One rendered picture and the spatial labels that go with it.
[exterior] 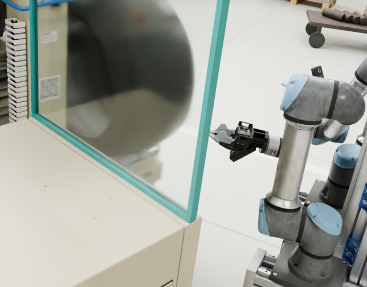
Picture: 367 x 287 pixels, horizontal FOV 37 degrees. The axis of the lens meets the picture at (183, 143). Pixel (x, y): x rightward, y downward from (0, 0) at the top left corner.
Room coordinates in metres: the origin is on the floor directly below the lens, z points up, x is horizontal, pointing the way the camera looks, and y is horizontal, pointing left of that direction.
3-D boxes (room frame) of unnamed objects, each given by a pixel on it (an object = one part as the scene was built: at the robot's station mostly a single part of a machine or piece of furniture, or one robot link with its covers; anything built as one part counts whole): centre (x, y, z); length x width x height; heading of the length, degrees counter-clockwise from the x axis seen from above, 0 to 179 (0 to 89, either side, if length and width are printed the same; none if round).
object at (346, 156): (1.91, -0.66, 0.88); 0.13 x 0.12 x 0.14; 133
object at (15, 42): (1.46, 0.50, 1.19); 0.05 x 0.04 x 0.48; 49
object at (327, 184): (1.90, -0.65, 0.77); 0.15 x 0.15 x 0.10
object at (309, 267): (1.44, -0.47, 0.77); 0.15 x 0.15 x 0.10
